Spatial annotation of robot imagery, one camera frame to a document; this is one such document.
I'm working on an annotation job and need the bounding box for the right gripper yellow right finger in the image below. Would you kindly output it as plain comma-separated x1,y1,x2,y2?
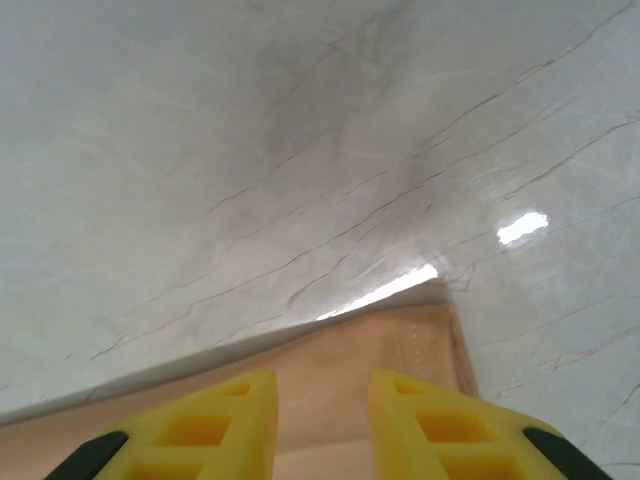
368,368,615,480

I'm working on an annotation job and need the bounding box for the tan printed t-shirt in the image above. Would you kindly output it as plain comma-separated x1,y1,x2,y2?
0,302,481,480

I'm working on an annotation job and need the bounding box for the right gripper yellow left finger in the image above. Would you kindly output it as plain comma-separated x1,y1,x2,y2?
49,369,279,480

